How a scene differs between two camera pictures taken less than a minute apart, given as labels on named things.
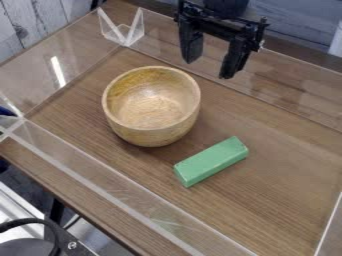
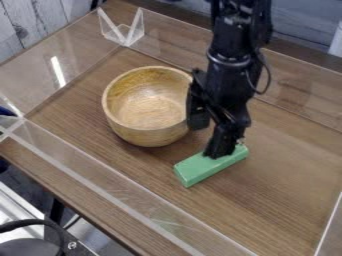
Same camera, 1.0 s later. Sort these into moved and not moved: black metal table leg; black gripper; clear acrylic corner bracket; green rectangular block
Moved: black gripper
Not moved: green rectangular block; black metal table leg; clear acrylic corner bracket
